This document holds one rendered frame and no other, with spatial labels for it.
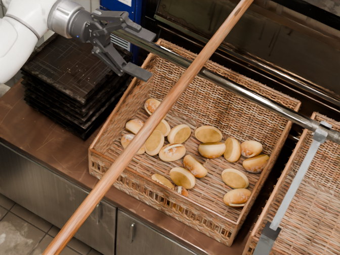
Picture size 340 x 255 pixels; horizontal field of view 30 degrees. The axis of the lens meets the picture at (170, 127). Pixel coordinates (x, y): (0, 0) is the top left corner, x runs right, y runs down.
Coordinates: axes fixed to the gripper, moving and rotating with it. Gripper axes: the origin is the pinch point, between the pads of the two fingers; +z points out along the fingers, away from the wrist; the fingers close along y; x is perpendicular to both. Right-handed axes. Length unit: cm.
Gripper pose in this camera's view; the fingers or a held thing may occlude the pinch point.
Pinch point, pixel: (147, 57)
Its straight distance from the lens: 153.8
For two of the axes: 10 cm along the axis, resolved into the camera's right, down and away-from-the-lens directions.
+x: -5.0, 6.7, -5.6
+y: -0.9, 6.0, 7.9
